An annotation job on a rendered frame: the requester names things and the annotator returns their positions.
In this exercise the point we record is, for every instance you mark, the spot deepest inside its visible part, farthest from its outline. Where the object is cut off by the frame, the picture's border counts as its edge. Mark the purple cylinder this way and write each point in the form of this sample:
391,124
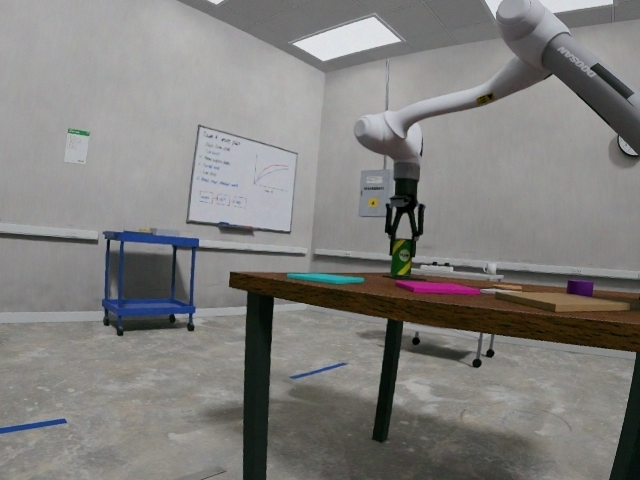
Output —
582,288

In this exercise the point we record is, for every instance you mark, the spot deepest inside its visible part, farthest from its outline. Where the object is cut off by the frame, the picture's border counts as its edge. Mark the white flat rectangular tile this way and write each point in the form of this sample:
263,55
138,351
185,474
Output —
493,292

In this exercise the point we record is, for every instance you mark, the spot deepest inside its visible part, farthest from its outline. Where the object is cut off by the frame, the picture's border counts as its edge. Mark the teal flat square tile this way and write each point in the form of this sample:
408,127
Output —
325,278

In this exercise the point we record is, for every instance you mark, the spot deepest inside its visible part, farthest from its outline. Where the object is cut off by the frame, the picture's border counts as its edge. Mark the tan flat square board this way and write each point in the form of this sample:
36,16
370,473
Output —
565,303

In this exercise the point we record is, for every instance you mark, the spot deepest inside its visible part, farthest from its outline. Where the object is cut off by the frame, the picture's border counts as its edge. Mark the green and yellow drink can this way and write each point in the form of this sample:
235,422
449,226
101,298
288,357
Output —
401,260

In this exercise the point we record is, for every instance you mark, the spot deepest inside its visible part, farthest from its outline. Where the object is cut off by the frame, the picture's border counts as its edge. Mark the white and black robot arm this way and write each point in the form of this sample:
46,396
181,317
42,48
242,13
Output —
537,36

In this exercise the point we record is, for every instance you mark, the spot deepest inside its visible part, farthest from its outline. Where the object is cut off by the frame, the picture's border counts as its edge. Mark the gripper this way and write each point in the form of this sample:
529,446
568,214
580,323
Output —
407,187

